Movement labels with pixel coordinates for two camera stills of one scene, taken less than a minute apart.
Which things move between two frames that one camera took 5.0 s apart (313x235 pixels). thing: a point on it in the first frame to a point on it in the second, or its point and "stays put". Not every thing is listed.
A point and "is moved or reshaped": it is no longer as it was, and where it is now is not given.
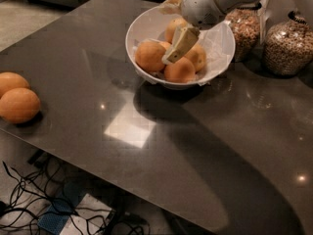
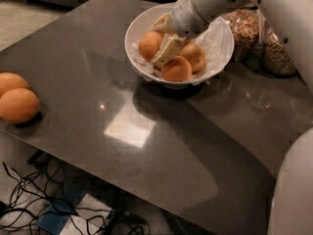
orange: (198, 56) stays put
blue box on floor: (61, 209) stays put
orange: (11, 80) stays put
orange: (149, 56) is moved or reshaped
